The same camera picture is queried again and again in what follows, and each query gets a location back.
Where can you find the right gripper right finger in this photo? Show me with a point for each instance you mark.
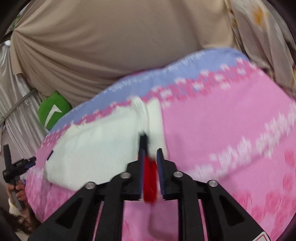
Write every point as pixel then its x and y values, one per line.
pixel 206 211

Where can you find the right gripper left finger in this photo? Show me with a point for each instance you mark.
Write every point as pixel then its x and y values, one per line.
pixel 95 212

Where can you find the white knitted sweater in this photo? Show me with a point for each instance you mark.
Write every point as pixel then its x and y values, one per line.
pixel 102 149

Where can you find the person's left hand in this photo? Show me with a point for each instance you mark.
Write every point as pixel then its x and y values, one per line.
pixel 17 195

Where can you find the silver satin curtain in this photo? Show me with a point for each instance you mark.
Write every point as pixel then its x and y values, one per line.
pixel 19 109

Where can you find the green plush pillow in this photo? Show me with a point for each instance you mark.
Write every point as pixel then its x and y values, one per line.
pixel 52 109

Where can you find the pink floral bed sheet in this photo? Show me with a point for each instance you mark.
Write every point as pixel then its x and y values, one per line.
pixel 223 119

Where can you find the beige fabric headboard cover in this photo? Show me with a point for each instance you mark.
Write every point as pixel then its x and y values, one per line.
pixel 79 48

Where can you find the floral cream hanging cloth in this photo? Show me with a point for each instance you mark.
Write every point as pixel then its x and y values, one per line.
pixel 263 35

